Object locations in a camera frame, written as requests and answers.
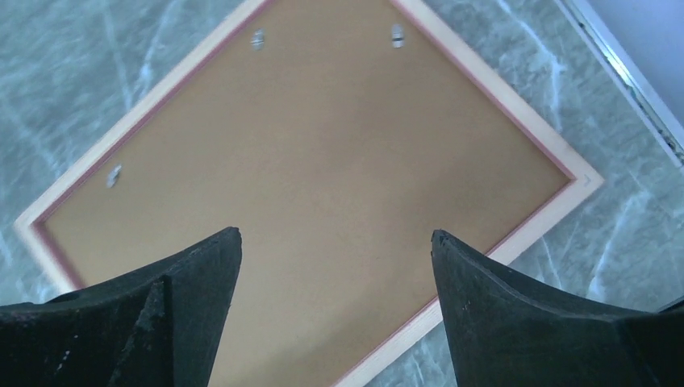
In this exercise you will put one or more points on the aluminium extrusion rail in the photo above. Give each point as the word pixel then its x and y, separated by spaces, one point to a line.
pixel 641 42

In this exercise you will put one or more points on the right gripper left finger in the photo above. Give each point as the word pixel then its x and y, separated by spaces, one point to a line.
pixel 159 325

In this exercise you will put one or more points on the pink photo frame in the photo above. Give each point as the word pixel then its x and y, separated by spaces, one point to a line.
pixel 337 136

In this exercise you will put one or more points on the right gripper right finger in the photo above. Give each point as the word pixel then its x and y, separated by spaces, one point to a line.
pixel 507 329

